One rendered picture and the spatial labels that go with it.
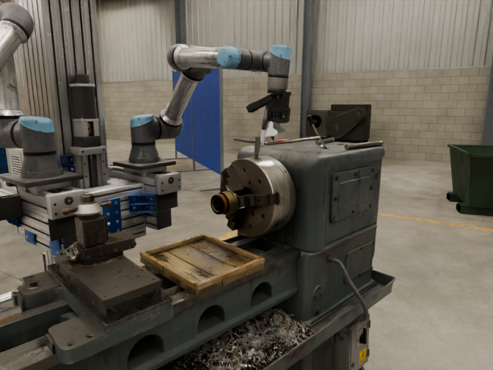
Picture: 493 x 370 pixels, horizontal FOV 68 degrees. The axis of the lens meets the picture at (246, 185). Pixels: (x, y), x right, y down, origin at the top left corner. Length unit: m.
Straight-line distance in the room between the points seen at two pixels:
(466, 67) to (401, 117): 1.88
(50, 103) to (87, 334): 1.12
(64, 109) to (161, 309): 1.11
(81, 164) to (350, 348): 1.50
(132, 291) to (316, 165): 0.79
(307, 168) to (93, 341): 0.91
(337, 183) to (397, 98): 9.75
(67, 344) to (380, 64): 10.98
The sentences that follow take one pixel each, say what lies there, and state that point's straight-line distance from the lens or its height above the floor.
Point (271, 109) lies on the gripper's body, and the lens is 1.37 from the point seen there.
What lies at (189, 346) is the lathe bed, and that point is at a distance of 1.27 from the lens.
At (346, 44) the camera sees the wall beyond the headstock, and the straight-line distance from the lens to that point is 11.76.
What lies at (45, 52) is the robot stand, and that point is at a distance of 1.86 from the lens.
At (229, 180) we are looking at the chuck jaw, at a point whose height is 1.15.
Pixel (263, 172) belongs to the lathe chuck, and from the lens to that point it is 1.36.
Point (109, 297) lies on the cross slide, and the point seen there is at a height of 0.97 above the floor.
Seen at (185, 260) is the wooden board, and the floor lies 0.89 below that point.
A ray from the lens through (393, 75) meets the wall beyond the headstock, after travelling 11.31.
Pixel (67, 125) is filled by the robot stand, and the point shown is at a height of 1.35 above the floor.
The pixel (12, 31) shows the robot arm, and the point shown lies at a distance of 1.62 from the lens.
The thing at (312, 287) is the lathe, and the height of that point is 0.71.
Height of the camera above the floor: 1.44
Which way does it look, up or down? 12 degrees down
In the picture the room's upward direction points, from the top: straight up
